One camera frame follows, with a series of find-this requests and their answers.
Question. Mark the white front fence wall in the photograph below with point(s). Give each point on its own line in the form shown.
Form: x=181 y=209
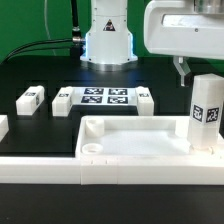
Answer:
x=160 y=170

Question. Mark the black vertical cable connector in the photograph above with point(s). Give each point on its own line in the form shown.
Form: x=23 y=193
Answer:
x=75 y=21

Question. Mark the white marker plate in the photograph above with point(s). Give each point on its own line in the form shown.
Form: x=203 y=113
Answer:
x=104 y=96

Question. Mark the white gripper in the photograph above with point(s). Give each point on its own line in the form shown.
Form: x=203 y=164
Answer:
x=189 y=28

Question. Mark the white desk top tray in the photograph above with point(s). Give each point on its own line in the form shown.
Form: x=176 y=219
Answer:
x=139 y=136

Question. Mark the white left fence piece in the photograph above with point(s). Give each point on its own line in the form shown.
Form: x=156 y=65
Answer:
x=3 y=126

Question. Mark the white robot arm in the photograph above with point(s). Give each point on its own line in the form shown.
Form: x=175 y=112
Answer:
x=109 y=43

